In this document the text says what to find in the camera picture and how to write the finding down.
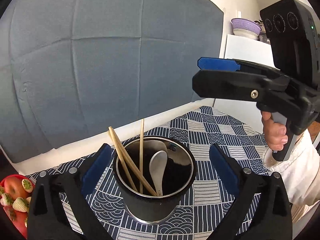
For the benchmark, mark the purple colander bowl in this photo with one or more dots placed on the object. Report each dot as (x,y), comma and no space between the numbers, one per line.
(241,23)

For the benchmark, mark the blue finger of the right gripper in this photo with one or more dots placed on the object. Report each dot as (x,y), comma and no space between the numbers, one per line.
(209,64)
(241,86)

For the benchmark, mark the black metal utensil cup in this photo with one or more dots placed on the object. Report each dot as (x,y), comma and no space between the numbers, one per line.
(170,169)

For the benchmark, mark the white sleeve forearm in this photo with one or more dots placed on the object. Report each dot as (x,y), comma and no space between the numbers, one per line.
(300,174)

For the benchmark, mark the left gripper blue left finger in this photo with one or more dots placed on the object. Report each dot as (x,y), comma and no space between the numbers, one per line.
(93,167)

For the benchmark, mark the person's right hand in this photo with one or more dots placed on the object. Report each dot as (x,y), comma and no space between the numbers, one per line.
(274,133)

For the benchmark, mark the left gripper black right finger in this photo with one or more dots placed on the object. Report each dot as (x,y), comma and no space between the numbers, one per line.
(227,169)

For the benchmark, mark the red fruit bowl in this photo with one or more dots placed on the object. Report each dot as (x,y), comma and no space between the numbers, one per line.
(16,192)

